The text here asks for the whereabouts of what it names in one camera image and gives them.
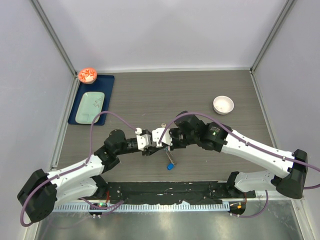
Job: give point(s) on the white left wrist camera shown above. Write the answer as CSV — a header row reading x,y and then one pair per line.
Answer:
x,y
144,139

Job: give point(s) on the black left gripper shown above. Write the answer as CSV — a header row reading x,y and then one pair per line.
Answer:
x,y
150,150

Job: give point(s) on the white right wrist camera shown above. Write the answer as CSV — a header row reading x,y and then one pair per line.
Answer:
x,y
161,137

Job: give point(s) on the white slotted cable duct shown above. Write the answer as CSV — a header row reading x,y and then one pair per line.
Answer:
x,y
139,208

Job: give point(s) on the steel key organizer blue handle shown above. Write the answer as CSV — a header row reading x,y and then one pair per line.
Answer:
x,y
171,163

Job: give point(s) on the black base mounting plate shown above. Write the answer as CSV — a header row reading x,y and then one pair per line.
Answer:
x,y
168,193

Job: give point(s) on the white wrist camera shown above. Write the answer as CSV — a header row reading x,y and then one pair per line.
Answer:
x,y
144,139
161,137

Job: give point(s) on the dark blue tray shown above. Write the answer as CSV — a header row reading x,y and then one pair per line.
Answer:
x,y
103,83

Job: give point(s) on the pale green rectangular plate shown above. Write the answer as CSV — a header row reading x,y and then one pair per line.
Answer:
x,y
90,105

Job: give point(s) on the orange patterned bowl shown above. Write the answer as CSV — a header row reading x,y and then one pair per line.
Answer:
x,y
87,75

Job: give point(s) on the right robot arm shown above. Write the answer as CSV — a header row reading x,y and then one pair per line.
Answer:
x,y
284,171

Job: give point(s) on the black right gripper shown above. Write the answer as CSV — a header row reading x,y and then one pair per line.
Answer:
x,y
171,132

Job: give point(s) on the white bowl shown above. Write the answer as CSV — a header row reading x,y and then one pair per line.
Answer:
x,y
223,105

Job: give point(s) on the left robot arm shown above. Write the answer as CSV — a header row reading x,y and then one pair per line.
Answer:
x,y
44,191

